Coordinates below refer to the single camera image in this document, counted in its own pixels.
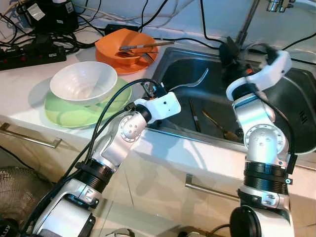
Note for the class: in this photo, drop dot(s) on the light green plate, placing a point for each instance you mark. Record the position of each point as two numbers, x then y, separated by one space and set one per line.
74 118

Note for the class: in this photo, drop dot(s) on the metal faucet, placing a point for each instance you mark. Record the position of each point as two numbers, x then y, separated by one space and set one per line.
249 17

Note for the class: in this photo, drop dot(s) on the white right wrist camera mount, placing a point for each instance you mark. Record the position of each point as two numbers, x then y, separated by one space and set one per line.
276 69

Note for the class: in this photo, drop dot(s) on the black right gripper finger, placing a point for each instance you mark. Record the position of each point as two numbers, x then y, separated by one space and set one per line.
234 51
236 66

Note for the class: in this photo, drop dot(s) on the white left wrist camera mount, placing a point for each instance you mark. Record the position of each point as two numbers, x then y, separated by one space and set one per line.
163 106

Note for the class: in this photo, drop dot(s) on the small black power adapter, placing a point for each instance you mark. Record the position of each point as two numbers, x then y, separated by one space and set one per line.
121 28

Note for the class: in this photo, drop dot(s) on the black power strip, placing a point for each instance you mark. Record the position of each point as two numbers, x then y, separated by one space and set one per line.
29 57

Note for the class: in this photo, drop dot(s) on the silver robot right leg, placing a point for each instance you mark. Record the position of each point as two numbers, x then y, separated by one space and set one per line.
190 233

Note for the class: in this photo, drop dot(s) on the orange plate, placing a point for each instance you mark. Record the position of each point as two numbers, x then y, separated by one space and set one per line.
143 69

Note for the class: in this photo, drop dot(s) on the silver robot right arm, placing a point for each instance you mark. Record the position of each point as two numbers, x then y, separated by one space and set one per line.
261 143

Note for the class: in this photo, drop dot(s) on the stainless steel sink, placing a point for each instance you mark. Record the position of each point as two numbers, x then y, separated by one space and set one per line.
296 113

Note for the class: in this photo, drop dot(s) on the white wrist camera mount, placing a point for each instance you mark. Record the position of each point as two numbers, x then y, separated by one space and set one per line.
163 106
276 69

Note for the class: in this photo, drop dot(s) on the black charger box white label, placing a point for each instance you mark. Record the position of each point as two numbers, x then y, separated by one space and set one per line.
54 17

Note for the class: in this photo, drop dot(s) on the orange bowl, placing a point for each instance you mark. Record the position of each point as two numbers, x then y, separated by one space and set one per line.
111 42

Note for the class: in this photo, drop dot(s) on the steel table knife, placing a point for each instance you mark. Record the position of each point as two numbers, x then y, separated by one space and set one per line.
153 45

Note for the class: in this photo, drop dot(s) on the white bowl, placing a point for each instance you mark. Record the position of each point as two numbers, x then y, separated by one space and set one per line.
81 81

